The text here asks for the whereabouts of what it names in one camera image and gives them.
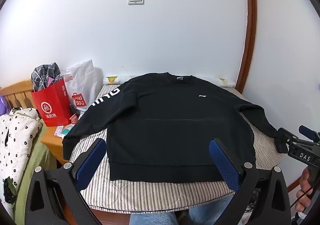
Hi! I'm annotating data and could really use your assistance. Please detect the white floral quilt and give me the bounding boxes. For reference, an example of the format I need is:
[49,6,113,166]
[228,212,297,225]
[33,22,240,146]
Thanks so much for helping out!
[0,107,43,213]

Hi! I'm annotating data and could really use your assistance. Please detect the green bed sheet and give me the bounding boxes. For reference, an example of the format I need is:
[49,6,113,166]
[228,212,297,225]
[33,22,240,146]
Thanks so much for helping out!
[10,122,59,225]

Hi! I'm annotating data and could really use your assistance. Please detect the grey striped blanket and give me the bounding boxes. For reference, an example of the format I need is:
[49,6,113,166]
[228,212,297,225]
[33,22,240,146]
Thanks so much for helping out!
[69,82,288,214]

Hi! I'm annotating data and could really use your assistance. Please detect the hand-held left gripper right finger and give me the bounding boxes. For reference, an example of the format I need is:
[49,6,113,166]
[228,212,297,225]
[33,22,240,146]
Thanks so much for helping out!
[209,138,292,225]

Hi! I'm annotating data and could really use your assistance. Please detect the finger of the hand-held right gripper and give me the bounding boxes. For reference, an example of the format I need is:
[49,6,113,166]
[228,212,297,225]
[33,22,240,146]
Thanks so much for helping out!
[274,127,299,153]
[298,125,320,144]

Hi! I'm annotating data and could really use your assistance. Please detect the person's right hand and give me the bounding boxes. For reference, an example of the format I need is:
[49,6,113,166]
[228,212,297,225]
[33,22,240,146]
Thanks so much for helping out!
[294,167,316,213]

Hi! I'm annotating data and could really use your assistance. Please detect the white plastic shopping bag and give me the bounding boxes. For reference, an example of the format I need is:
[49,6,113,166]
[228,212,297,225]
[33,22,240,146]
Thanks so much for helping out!
[63,59,97,115]

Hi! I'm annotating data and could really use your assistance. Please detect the wooden bed headboard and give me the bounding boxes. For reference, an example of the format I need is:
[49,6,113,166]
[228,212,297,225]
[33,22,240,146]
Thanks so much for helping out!
[0,78,34,116]

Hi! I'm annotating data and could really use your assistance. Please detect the black cable bundle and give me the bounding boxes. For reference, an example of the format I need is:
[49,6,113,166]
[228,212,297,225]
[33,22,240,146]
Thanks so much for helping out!
[244,186,262,214]

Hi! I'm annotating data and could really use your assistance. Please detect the brown wooden door frame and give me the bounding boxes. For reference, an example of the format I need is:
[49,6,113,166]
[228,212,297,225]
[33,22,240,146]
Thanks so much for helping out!
[236,0,258,96]

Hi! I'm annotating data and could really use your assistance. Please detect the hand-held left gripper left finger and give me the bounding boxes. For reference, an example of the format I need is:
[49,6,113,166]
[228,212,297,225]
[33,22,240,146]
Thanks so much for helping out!
[25,138,108,225]

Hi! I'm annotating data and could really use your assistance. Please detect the purple cloth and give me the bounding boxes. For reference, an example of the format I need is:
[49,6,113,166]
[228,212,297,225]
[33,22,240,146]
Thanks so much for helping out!
[0,95,11,116]

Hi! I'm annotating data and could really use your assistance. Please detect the paper leaflets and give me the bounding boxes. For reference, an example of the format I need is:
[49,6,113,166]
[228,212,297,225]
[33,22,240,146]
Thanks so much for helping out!
[54,125,75,138]

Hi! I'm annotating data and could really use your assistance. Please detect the brown wooden baseboard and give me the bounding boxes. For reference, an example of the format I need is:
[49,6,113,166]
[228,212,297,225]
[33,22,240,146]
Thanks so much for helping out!
[286,171,305,192]

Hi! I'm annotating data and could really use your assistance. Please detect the grey plaid cloth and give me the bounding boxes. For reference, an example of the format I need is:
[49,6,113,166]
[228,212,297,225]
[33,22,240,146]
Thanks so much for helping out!
[31,62,62,93]

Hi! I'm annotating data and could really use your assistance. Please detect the wooden bedside table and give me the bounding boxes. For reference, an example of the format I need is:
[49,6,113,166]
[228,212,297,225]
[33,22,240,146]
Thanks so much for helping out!
[40,112,87,165]

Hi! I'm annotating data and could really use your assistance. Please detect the white roll with yellow print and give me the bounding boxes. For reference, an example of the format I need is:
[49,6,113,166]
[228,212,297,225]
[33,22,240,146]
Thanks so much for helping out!
[103,75,237,88]

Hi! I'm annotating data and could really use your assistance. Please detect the black sweatshirt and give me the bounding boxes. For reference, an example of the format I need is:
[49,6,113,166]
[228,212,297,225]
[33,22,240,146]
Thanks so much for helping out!
[62,72,284,182]

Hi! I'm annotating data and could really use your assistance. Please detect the red paper bag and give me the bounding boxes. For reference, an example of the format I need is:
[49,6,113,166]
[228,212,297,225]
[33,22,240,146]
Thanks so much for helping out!
[31,78,73,127]

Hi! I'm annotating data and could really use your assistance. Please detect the person's blue jeans legs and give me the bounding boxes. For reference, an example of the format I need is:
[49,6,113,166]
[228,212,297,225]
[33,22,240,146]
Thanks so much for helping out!
[129,194,237,225]

